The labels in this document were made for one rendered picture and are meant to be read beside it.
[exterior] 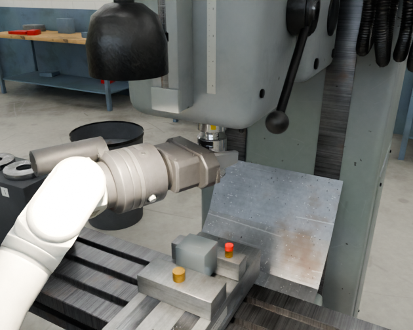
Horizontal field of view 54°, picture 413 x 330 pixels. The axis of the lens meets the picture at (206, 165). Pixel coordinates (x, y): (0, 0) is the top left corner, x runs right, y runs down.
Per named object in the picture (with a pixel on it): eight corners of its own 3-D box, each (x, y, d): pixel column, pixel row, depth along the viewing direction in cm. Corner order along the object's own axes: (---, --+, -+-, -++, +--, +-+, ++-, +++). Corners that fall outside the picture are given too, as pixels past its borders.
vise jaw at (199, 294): (210, 321, 67) (211, 302, 65) (137, 292, 73) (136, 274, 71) (226, 299, 71) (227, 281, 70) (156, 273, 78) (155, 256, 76)
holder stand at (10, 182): (37, 260, 93) (21, 183, 85) (-27, 237, 102) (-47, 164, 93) (74, 234, 103) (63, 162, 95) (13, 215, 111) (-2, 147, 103)
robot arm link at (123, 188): (150, 198, 52) (63, 225, 46) (125, 218, 61) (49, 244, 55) (119, 120, 54) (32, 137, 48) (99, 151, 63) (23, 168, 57)
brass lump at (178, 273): (181, 284, 69) (180, 276, 68) (170, 280, 70) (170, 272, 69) (187, 277, 71) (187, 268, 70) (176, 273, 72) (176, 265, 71)
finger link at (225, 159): (235, 164, 66) (204, 173, 62) (235, 146, 64) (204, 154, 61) (241, 167, 65) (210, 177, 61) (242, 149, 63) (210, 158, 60)
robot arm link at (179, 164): (221, 143, 57) (147, 163, 50) (220, 203, 61) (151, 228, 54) (173, 122, 66) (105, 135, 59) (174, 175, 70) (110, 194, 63)
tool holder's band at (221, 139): (228, 145, 62) (228, 139, 62) (197, 146, 62) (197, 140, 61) (224, 135, 66) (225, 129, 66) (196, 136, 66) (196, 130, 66)
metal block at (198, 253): (204, 283, 73) (204, 256, 70) (176, 273, 75) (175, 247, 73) (217, 267, 77) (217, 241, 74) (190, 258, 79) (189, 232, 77)
